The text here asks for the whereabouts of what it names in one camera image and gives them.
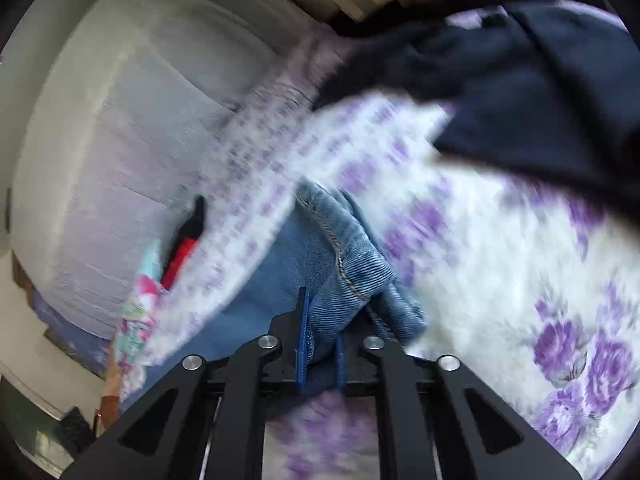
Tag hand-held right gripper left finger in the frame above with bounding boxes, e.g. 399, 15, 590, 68
62, 287, 314, 480

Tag dark navy cloth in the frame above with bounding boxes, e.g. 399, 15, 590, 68
312, 0, 640, 221

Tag blue printed mattress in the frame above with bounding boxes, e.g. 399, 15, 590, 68
30, 285, 112, 377

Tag red folded garment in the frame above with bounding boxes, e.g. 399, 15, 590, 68
161, 237, 199, 289

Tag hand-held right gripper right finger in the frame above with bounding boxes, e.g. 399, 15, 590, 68
334, 310, 583, 480

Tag blue denim pants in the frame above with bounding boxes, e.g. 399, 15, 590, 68
119, 180, 427, 413

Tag turquoise floral folded blanket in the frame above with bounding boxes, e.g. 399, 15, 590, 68
115, 240, 170, 396

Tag stack of folded clothes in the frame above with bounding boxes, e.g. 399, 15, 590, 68
172, 195, 209, 256

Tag white lace covered headboard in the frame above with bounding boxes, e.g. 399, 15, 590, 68
10, 0, 321, 341

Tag purple floral bedspread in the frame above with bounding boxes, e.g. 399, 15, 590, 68
116, 2, 640, 480

